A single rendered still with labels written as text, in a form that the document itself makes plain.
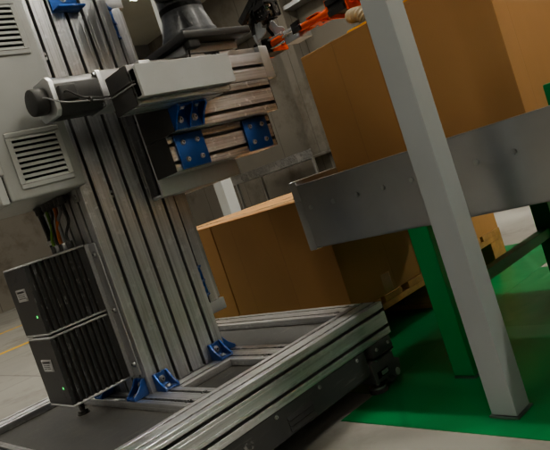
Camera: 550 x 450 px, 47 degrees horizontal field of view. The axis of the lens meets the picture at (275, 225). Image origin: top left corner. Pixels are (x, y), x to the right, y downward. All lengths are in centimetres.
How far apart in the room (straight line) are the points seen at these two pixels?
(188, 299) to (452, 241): 71
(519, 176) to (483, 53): 32
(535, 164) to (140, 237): 94
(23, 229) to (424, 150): 1118
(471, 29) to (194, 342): 103
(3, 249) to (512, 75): 1103
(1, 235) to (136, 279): 1051
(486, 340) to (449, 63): 67
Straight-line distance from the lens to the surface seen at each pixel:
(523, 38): 166
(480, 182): 148
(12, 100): 153
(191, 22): 167
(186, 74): 143
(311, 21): 211
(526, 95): 158
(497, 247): 280
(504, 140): 143
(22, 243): 1218
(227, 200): 555
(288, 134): 1039
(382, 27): 134
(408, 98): 132
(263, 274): 229
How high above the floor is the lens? 62
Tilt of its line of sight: 4 degrees down
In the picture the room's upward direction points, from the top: 19 degrees counter-clockwise
